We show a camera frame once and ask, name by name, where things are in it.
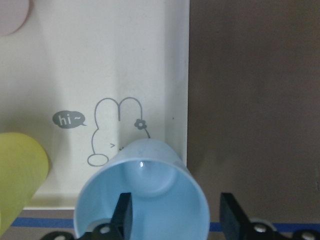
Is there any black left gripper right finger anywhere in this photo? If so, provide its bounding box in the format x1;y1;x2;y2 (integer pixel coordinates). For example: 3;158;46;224
219;192;251;240

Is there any yellow plastic cup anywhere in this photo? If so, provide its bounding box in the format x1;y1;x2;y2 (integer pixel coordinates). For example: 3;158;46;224
0;132;49;235

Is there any light blue cup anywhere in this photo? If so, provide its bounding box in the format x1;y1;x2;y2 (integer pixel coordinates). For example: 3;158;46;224
73;138;210;240

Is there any cream plastic tray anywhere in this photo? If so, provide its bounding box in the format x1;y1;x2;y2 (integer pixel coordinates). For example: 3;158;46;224
0;0;190;210

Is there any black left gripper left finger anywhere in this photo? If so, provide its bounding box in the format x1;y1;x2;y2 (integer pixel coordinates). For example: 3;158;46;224
110;192;133;240

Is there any pink plastic cup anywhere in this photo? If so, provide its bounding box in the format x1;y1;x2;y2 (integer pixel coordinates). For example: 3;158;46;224
0;0;30;37

